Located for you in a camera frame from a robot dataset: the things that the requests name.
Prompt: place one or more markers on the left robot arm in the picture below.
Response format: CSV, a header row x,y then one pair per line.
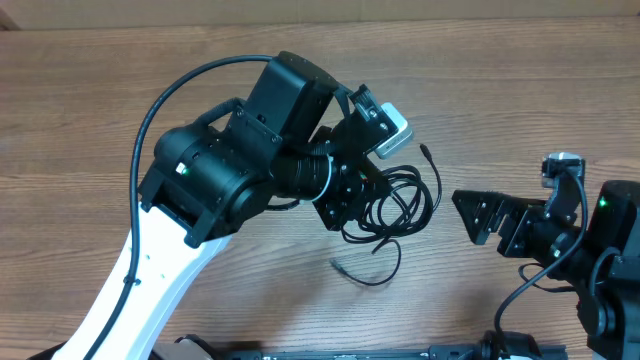
x,y
300,136

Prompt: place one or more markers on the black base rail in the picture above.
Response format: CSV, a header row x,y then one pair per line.
x,y
191,347

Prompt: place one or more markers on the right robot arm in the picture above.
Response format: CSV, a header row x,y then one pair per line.
x,y
600,262

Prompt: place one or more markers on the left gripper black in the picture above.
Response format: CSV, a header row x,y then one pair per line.
x,y
364,184

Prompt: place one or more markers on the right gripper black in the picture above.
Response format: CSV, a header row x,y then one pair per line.
x,y
521,215

